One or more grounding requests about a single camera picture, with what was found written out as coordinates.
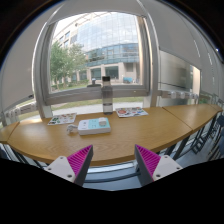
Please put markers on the white and light-blue power strip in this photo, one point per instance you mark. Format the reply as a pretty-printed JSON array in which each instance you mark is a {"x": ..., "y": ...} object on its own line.
[{"x": 90, "y": 128}]

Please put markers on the white wall socket row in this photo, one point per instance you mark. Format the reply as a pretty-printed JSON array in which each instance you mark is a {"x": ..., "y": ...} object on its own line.
[
  {"x": 180, "y": 95},
  {"x": 20, "y": 110}
]

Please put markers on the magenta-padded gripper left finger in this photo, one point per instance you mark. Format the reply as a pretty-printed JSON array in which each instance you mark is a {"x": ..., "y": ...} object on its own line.
[{"x": 63, "y": 166}]

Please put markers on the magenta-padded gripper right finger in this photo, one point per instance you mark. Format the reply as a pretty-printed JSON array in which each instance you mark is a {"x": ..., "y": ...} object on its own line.
[{"x": 165, "y": 166}]

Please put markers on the group of dark chairs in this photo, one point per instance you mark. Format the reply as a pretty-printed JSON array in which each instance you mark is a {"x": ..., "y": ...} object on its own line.
[{"x": 216, "y": 133}]

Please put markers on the clear bottle with dark cap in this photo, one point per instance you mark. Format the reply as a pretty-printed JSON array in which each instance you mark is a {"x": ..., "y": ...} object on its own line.
[{"x": 107, "y": 96}]

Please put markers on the large colourful sticker sheet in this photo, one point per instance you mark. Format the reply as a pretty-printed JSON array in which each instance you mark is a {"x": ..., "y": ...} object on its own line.
[{"x": 131, "y": 112}]

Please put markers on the small colourful sticker sheet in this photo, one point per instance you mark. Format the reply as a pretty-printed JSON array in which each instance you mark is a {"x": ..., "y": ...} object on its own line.
[{"x": 62, "y": 119}]

